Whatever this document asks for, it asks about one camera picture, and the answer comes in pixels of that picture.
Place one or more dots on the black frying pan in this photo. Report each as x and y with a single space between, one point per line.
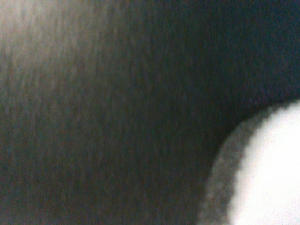
112 111

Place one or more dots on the white sponge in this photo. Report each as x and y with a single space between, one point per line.
255 179

